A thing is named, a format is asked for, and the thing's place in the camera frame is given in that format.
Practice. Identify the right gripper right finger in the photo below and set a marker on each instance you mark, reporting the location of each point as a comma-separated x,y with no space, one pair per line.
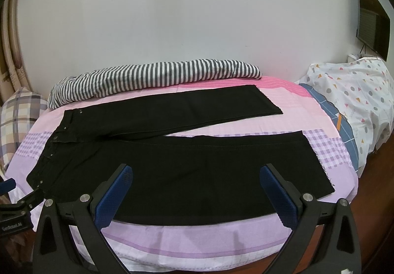
283,196

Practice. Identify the wall mounted black television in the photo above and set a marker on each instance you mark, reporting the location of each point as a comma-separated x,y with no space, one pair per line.
374,27

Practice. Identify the black denim pants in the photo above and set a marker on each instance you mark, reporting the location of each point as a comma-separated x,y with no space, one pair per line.
177,180

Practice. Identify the pink purple checked bedsheet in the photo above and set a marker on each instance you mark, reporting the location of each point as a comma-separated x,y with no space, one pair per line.
227,245

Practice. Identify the white patterned blanket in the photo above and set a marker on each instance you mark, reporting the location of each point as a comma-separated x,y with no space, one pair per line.
362,91

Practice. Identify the plaid pillow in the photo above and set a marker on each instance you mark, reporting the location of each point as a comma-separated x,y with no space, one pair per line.
18,115

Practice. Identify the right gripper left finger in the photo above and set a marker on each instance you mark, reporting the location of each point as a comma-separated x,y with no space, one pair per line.
109,195

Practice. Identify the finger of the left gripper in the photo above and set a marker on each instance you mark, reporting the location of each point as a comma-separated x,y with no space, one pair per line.
7,186

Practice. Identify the blue checked quilt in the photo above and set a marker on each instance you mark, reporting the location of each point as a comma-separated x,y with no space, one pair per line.
340,122

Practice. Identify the grey white striped bolster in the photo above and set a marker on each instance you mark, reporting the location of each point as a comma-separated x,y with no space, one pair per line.
112,80

